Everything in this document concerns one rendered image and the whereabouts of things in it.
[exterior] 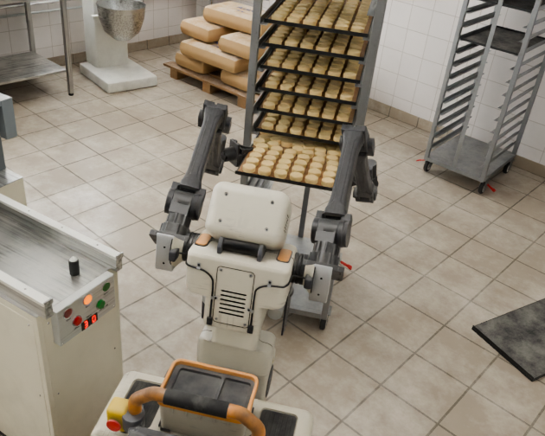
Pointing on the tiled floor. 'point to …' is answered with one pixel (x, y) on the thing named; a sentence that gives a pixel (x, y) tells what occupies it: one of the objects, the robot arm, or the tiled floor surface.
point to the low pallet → (208, 82)
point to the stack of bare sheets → (528, 337)
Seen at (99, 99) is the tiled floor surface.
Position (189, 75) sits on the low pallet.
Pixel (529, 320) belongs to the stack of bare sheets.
